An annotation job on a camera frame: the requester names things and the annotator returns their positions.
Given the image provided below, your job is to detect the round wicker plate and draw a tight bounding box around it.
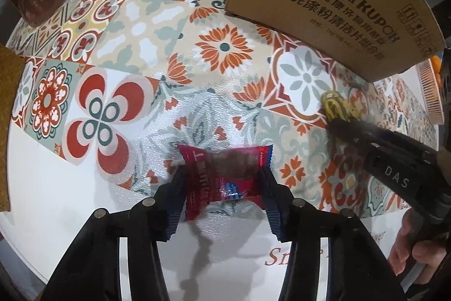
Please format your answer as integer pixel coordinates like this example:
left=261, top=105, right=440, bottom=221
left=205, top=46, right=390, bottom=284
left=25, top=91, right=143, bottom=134
left=416, top=60, right=445, bottom=125

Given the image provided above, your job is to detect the right human hand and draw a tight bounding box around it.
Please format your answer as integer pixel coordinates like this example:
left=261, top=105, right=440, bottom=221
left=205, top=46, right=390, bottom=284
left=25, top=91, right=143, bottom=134
left=388, top=208, right=446, bottom=285

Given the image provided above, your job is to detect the red snack packet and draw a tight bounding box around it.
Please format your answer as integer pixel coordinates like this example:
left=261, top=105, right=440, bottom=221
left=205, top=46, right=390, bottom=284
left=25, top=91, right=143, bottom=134
left=178, top=144, right=273, bottom=221

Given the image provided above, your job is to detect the floral patterned tablecloth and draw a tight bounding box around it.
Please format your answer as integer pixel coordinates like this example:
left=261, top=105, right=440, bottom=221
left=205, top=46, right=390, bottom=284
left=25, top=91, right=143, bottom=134
left=0, top=0, right=441, bottom=301

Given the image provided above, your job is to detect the yellow small object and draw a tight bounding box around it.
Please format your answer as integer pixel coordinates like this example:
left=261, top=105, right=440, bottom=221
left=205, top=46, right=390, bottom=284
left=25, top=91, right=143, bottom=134
left=321, top=90, right=361, bottom=122

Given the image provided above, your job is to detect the woven straw basket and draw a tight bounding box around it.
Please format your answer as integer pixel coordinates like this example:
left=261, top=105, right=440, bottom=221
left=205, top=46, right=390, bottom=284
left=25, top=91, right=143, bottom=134
left=0, top=45, right=25, bottom=212

